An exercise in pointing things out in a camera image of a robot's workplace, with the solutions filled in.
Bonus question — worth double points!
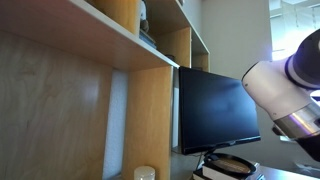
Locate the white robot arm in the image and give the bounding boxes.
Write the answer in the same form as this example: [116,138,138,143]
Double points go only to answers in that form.
[242,30,320,161]

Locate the black computer monitor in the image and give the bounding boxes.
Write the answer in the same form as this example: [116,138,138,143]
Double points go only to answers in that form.
[179,67,260,155]

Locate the white plush toy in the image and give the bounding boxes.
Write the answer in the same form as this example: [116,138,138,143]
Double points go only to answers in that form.
[140,0,149,32]

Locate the white candle jar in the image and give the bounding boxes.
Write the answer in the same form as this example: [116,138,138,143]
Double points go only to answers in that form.
[134,166,155,180]

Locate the stack of books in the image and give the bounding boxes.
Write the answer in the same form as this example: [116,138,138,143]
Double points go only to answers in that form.
[192,163,265,180]

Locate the black round monitor stand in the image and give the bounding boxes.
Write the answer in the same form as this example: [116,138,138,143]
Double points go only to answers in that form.
[204,153,257,174]

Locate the wooden shelf unit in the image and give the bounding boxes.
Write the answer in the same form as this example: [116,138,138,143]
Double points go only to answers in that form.
[0,0,208,180]

